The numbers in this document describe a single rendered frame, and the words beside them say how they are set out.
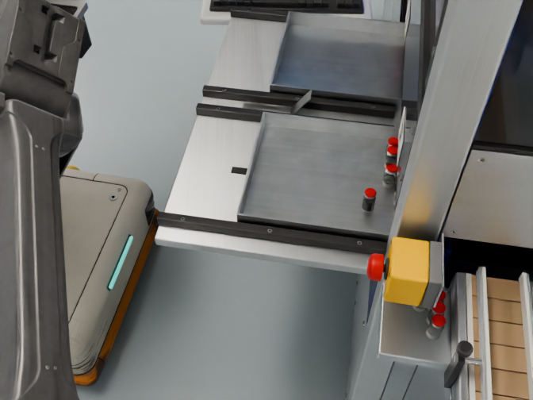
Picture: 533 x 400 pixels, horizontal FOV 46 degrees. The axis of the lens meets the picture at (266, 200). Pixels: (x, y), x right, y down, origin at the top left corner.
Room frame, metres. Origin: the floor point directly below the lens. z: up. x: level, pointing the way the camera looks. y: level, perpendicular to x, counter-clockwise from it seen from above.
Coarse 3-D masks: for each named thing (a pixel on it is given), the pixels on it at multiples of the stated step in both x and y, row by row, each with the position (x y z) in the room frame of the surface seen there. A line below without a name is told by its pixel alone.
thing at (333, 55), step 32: (288, 32) 1.21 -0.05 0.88; (320, 32) 1.21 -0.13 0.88; (352, 32) 1.21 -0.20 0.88; (384, 32) 1.20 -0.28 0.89; (288, 64) 1.10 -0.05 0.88; (320, 64) 1.09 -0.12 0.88; (352, 64) 1.09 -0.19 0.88; (384, 64) 1.09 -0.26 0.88; (320, 96) 0.97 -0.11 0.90; (352, 96) 0.96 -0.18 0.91; (384, 96) 0.95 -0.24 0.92
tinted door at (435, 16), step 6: (432, 0) 0.82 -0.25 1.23; (438, 0) 0.75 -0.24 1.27; (444, 0) 0.70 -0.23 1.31; (432, 6) 0.80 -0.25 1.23; (438, 6) 0.74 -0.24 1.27; (432, 12) 0.78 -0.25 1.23; (438, 12) 0.73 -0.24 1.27; (432, 18) 0.77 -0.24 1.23; (438, 18) 0.71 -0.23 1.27; (432, 24) 0.75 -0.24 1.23; (438, 24) 0.70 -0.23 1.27; (432, 30) 0.74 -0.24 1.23; (432, 36) 0.72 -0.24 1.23; (432, 42) 0.71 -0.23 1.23
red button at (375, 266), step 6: (372, 258) 0.50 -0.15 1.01; (378, 258) 0.50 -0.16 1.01; (372, 264) 0.49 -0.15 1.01; (378, 264) 0.49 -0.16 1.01; (384, 264) 0.50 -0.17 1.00; (366, 270) 0.49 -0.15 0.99; (372, 270) 0.48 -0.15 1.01; (378, 270) 0.48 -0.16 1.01; (384, 270) 0.49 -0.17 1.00; (372, 276) 0.48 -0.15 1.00; (378, 276) 0.48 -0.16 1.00
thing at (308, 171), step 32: (288, 128) 0.90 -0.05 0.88; (320, 128) 0.89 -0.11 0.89; (352, 128) 0.88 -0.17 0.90; (384, 128) 0.87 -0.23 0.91; (256, 160) 0.81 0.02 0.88; (288, 160) 0.81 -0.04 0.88; (320, 160) 0.81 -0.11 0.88; (352, 160) 0.81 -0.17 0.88; (384, 160) 0.81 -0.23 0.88; (256, 192) 0.73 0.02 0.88; (288, 192) 0.73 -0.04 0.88; (320, 192) 0.73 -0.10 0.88; (352, 192) 0.73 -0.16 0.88; (384, 192) 0.73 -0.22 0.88; (256, 224) 0.65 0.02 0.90; (288, 224) 0.64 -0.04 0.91; (320, 224) 0.63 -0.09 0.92; (352, 224) 0.66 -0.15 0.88; (384, 224) 0.66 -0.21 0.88
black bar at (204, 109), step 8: (200, 104) 0.95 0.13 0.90; (208, 104) 0.95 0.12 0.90; (200, 112) 0.94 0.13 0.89; (208, 112) 0.94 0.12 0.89; (216, 112) 0.93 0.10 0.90; (224, 112) 0.93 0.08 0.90; (232, 112) 0.93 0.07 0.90; (240, 112) 0.93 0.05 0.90; (248, 112) 0.93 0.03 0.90; (256, 112) 0.93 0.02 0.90; (272, 112) 0.93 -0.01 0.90; (248, 120) 0.92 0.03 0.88; (256, 120) 0.92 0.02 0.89; (344, 120) 0.90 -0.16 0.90
